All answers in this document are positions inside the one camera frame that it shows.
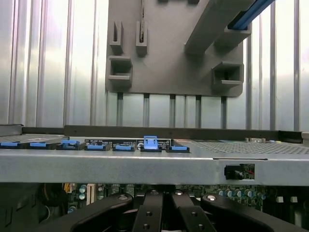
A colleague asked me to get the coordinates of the green RAM stick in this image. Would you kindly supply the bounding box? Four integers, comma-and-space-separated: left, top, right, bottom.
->
139, 0, 148, 43

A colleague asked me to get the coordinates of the open black PC case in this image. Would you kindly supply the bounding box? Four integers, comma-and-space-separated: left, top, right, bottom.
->
0, 123, 309, 232

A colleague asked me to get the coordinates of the grey plastic parts rack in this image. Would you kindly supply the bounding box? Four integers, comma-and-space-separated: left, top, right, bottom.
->
105, 0, 253, 99

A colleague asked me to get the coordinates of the hard disk with blue caddy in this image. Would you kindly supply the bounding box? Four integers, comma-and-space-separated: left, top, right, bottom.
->
226, 0, 276, 31

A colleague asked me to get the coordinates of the green motherboard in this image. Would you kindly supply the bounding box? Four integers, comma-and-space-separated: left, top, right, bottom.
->
0, 182, 309, 232

